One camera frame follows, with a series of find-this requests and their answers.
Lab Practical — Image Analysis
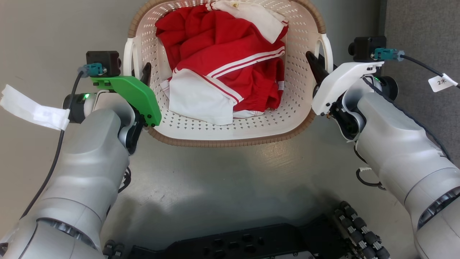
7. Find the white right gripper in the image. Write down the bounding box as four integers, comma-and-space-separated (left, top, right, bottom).
305, 51, 384, 115

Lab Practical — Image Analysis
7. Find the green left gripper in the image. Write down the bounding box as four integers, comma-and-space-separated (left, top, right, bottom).
93, 62, 162, 127

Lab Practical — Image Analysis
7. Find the white perforated laundry basket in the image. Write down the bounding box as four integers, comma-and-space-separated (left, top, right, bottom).
123, 0, 334, 147

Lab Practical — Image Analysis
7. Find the white garment with red trim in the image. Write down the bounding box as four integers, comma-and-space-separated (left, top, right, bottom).
161, 68, 265, 126
206, 0, 289, 44

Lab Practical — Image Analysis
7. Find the red garment with white stripes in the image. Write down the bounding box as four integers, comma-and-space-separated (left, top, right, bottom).
155, 3, 289, 113

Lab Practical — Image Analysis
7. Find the grey fabric sofa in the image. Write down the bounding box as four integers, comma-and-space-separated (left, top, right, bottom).
381, 0, 460, 166

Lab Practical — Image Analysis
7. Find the white tape label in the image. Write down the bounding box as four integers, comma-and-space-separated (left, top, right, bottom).
0, 85, 70, 131

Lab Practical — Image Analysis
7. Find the black roller wheel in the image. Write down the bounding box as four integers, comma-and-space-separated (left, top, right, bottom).
332, 201, 391, 259
102, 240, 124, 259

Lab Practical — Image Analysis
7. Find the black cable with teal plug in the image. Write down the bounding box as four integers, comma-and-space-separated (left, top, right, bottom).
20, 63, 106, 220
372, 48, 460, 90

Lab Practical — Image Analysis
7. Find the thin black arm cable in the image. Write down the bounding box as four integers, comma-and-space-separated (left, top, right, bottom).
118, 166, 132, 194
355, 167, 387, 190

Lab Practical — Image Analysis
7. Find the small white cable tag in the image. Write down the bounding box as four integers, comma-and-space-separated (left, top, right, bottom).
428, 73, 459, 92

